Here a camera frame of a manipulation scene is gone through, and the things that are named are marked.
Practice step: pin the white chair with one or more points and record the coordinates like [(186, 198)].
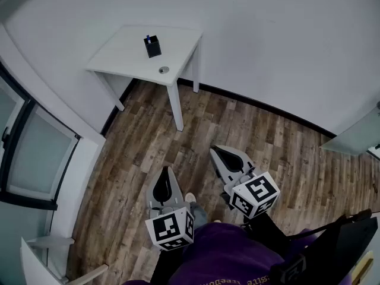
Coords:
[(35, 260)]

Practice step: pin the frosted glass door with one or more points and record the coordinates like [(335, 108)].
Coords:
[(353, 138)]

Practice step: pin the blue pen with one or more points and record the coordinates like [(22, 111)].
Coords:
[(148, 38)]

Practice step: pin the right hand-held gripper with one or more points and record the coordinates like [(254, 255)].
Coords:
[(255, 194)]

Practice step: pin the black square pen holder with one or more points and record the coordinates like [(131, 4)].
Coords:
[(153, 50)]

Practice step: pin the white table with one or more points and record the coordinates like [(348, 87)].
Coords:
[(130, 55)]

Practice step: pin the person's left forearm black sleeve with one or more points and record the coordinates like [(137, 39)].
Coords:
[(167, 266)]

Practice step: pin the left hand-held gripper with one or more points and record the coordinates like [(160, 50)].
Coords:
[(166, 229)]

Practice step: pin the black framed window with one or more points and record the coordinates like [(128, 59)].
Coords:
[(32, 153)]

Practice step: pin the person's grey trouser leg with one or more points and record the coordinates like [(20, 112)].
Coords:
[(199, 215)]

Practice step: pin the person's purple shirt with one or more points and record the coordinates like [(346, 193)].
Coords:
[(225, 254)]

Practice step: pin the person's right forearm black sleeve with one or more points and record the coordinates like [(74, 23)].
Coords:
[(265, 230)]

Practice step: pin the person's light shoe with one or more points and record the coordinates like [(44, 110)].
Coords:
[(190, 197)]

